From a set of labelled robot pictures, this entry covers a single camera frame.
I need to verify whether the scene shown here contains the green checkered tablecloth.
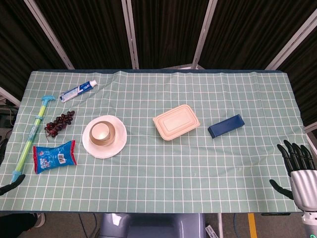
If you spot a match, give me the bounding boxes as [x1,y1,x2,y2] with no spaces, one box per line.
[0,70,317,214]

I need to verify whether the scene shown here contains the blue red snack bag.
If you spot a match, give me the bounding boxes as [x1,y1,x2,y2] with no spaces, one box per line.
[32,139,78,175]

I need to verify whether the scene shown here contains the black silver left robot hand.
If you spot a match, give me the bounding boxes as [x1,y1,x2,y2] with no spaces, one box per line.
[0,138,26,197]

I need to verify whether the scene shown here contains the dark red grape bunch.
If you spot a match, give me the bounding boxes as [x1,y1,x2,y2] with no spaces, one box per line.
[44,110,76,143]

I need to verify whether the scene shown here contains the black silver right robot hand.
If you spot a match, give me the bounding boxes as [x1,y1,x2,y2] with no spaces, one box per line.
[269,140,317,212]

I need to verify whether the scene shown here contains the dark blue rectangular box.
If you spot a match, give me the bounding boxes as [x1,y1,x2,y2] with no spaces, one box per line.
[207,114,246,139]

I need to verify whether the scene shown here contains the green blue water pump toy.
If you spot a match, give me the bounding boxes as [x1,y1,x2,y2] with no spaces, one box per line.
[10,95,55,183]

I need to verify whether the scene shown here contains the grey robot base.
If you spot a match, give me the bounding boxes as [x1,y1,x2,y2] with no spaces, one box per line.
[100,212,207,238]

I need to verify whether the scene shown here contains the beige lidded takeout container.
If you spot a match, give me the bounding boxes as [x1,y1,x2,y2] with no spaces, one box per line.
[152,104,201,142]

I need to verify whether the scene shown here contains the yellow floor tape strip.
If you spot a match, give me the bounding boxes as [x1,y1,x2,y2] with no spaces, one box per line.
[247,213,257,238]

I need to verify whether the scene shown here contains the blue white toothpaste tube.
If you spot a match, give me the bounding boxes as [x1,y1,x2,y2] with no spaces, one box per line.
[59,79,98,103]

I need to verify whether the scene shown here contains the white paper plate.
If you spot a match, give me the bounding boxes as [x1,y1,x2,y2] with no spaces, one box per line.
[82,115,128,159]

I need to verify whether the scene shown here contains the white partition frame post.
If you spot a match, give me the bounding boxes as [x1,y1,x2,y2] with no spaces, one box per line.
[24,0,75,70]
[120,0,140,70]
[191,0,218,69]
[264,11,317,71]

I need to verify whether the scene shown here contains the beige bowl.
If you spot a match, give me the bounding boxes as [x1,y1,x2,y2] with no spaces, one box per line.
[89,120,116,146]

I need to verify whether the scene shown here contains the small white cup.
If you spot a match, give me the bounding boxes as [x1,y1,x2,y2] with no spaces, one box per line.
[91,123,111,141]

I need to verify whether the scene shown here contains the white shoe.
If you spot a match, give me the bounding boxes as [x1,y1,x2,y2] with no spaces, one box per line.
[34,213,47,228]

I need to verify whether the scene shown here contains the blue floor cable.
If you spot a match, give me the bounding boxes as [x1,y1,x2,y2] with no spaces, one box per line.
[233,213,241,238]

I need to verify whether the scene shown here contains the white table leg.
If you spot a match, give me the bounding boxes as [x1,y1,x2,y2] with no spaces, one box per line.
[216,213,224,238]

